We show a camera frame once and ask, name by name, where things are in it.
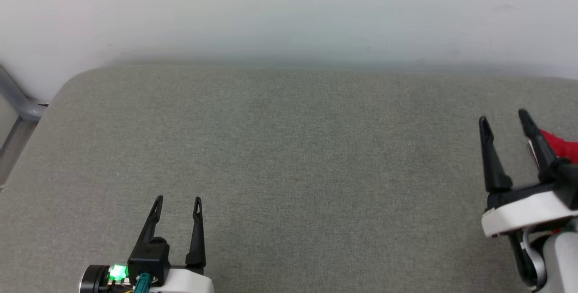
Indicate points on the grey metal frame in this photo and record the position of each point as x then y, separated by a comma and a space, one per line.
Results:
20, 108

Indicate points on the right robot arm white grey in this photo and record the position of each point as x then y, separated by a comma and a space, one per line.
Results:
557, 261

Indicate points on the red basketball jersey white trim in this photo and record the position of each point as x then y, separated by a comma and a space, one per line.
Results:
562, 146

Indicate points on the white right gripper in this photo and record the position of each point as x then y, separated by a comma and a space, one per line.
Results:
524, 209

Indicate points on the teal left camera connector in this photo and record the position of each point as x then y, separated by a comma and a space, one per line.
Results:
143, 284

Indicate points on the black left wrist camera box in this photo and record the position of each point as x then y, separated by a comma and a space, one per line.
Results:
149, 257

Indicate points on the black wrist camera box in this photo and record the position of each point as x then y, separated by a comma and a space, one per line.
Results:
566, 184
149, 257

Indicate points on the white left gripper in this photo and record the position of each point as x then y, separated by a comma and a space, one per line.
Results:
187, 280

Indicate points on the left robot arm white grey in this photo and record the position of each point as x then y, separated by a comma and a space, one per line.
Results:
97, 279

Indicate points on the grey fabric sofa cushion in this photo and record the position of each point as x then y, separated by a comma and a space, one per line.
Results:
293, 157

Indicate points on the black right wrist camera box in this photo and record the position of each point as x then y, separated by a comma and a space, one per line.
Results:
566, 184

